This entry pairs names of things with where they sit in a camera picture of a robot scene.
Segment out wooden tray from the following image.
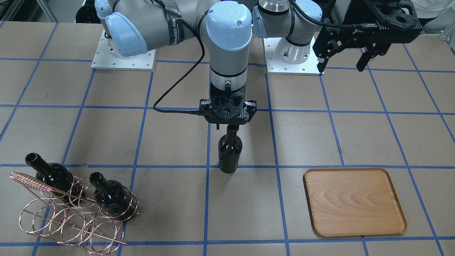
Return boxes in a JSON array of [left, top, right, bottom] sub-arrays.
[[303, 167, 408, 237]]

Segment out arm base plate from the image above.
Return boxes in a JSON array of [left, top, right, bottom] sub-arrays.
[[91, 31, 156, 71], [263, 38, 324, 76]]

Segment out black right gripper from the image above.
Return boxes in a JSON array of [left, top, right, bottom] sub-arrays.
[[199, 83, 257, 125]]

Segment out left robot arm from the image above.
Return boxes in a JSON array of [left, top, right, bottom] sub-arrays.
[[252, 0, 423, 73]]

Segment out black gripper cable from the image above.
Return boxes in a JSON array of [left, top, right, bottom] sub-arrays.
[[288, 0, 377, 31]]

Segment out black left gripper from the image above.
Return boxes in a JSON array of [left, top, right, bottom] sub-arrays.
[[312, 0, 423, 73]]

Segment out dark wine bottle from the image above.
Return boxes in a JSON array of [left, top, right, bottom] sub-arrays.
[[25, 153, 73, 193], [89, 172, 131, 217], [218, 124, 243, 174]]

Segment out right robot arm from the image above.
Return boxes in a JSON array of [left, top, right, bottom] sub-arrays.
[[95, 0, 257, 125]]

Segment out copper wire bottle basket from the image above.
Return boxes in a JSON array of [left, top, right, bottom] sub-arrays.
[[10, 172, 127, 256]]

